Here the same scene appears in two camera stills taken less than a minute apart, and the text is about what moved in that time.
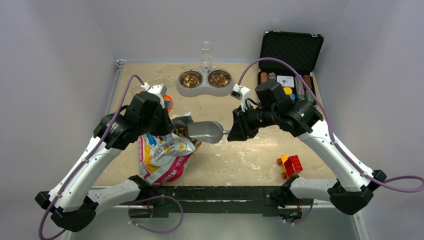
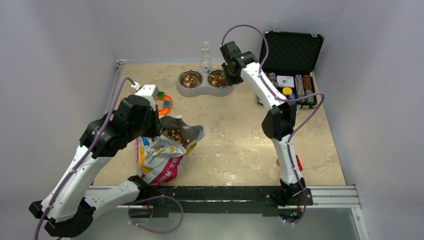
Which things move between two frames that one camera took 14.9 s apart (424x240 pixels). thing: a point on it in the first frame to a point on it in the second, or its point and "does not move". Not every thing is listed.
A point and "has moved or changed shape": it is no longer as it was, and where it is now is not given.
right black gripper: [238, 131] to [230, 81]
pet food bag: [163, 158] has moved or changed shape
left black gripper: [168, 126] to [157, 124]
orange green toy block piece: [168, 101] does not move
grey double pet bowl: [195, 83] does not move
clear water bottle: [206, 56] does not move
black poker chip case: [300, 50] does not move
